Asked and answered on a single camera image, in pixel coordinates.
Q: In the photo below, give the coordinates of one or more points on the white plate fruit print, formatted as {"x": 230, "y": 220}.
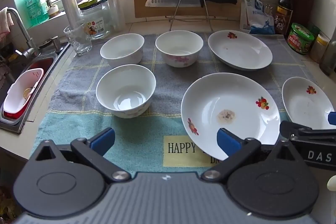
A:
{"x": 304, "y": 106}
{"x": 241, "y": 52}
{"x": 223, "y": 98}

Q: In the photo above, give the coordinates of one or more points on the steel sink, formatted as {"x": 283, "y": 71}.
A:
{"x": 61, "y": 50}

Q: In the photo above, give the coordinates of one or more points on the small jar green lid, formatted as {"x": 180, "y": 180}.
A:
{"x": 315, "y": 29}

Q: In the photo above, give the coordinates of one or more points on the clear drinking glass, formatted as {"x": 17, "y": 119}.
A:
{"x": 78, "y": 43}

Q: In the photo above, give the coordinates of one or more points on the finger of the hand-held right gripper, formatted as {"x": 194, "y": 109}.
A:
{"x": 332, "y": 118}
{"x": 296, "y": 129}

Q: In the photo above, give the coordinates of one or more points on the spice jar yellow lid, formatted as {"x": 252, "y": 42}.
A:
{"x": 319, "y": 49}

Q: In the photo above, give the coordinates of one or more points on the glass jar green lid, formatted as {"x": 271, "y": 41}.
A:
{"x": 95, "y": 22}

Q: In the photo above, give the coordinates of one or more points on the dark vinegar bottle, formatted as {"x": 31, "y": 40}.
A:
{"x": 283, "y": 16}

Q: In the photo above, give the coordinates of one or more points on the short plastic wrap roll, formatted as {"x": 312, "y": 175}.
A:
{"x": 68, "y": 3}

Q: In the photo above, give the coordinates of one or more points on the grey and teal checked towel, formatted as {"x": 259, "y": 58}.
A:
{"x": 168, "y": 74}

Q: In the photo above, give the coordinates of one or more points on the pink cloth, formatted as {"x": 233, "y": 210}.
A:
{"x": 4, "y": 22}

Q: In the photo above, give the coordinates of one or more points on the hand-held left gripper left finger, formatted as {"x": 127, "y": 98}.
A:
{"x": 103, "y": 140}

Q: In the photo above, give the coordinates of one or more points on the small potted plant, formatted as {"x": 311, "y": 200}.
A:
{"x": 53, "y": 11}

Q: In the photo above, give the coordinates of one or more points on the sauce jar green lid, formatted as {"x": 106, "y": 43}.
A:
{"x": 300, "y": 40}

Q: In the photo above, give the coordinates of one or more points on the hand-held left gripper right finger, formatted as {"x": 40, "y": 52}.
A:
{"x": 227, "y": 144}

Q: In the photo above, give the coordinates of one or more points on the plain white bowl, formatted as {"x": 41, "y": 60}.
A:
{"x": 122, "y": 48}

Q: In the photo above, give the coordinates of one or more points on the metal faucet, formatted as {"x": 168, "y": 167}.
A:
{"x": 22, "y": 27}

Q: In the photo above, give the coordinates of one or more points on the white bowl pink flowers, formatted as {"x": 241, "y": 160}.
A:
{"x": 178, "y": 45}

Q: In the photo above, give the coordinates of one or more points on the brown knife block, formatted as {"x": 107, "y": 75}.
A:
{"x": 302, "y": 8}

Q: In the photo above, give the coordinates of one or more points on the white bowl faint floral print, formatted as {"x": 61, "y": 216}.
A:
{"x": 126, "y": 90}

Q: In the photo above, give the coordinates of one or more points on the white drain basket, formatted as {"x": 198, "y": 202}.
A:
{"x": 23, "y": 79}

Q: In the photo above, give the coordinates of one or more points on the white and blue salt bag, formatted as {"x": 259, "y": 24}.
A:
{"x": 258, "y": 19}

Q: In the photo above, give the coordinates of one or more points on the red basin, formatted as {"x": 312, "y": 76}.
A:
{"x": 39, "y": 64}

